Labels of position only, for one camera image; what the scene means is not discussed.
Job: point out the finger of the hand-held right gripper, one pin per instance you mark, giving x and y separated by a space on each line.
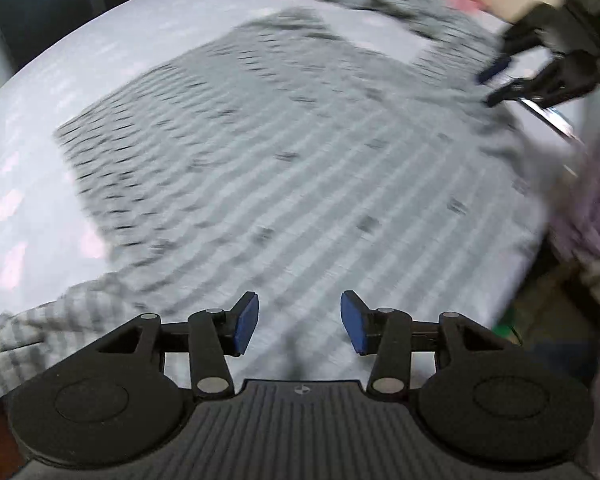
555 82
530 27

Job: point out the grey striped shirt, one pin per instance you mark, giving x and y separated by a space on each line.
280 160

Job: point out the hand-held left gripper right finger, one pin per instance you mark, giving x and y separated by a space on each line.
355 320

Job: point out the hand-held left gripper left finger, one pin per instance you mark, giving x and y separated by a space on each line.
245 320

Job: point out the grey pink-dotted bed blanket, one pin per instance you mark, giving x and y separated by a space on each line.
20 110

